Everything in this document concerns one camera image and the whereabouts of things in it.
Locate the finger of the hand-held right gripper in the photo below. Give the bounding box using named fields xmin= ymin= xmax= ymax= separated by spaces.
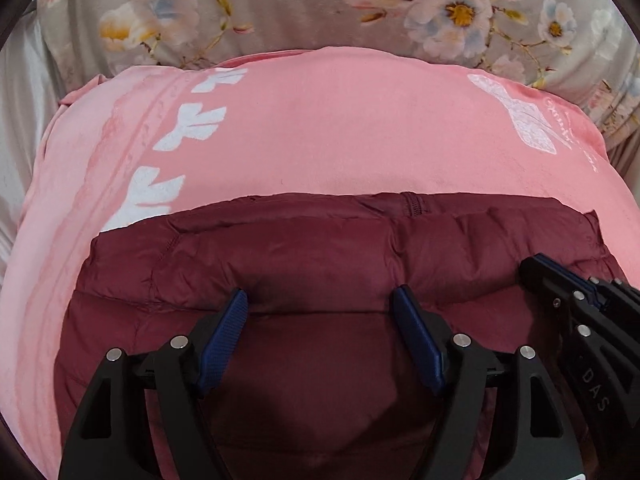
xmin=532 ymin=253 xmax=640 ymax=321
xmin=518 ymin=256 xmax=640 ymax=368

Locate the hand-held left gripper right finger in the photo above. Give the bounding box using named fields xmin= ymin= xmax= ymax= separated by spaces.
xmin=390 ymin=285 xmax=583 ymax=480

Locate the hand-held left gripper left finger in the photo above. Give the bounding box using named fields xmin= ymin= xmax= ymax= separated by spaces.
xmin=58 ymin=288 xmax=249 ymax=480

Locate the maroon puffer jacket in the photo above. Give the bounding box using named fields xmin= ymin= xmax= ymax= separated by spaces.
xmin=52 ymin=191 xmax=632 ymax=480

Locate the pink printed blanket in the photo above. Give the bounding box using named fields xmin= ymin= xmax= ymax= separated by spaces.
xmin=0 ymin=46 xmax=626 ymax=480

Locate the silver satin curtain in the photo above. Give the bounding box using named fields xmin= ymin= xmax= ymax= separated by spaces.
xmin=0 ymin=7 xmax=68 ymax=286

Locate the grey floral bed sheet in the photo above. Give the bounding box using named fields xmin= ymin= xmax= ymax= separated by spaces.
xmin=30 ymin=0 xmax=640 ymax=143

